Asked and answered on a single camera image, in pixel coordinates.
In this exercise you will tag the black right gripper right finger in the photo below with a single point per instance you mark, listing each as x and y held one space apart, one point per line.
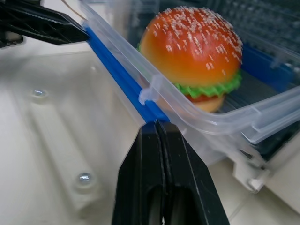
192 187

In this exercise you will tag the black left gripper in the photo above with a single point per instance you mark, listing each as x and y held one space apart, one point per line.
9 39

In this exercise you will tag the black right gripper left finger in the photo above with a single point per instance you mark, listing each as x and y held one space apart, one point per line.
138 178

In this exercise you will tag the white toaster oven door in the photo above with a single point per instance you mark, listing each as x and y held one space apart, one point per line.
58 140

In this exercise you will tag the clear plastic food container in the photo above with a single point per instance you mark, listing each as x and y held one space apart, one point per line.
164 93

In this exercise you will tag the silver door screw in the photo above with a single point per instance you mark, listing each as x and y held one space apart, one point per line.
38 93
83 177

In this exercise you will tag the toy hamburger with sesame bun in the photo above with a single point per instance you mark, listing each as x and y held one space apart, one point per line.
194 58

